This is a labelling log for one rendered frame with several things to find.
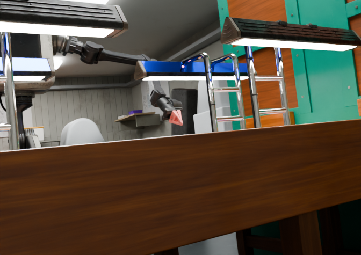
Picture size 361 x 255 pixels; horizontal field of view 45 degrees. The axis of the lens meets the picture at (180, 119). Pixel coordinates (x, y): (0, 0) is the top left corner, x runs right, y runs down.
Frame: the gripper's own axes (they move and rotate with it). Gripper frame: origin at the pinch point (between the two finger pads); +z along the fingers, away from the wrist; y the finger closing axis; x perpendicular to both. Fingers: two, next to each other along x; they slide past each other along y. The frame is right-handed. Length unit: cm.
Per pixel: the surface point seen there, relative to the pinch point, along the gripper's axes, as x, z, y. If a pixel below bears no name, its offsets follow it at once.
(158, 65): -31.6, 1.7, -22.5
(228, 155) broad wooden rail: -59, 91, -65
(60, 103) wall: 403, -659, 212
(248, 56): -52, 35, -10
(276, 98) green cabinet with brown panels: -17, 9, 48
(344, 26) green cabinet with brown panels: -64, 28, 47
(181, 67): -31.3, 2.5, -11.7
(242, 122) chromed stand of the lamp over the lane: -20.4, 30.4, 5.4
